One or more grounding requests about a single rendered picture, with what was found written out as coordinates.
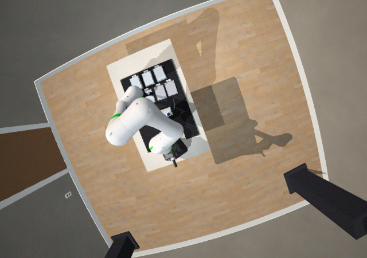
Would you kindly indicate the white control panel with coloured buttons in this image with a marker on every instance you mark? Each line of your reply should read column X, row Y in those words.
column 168, row 111

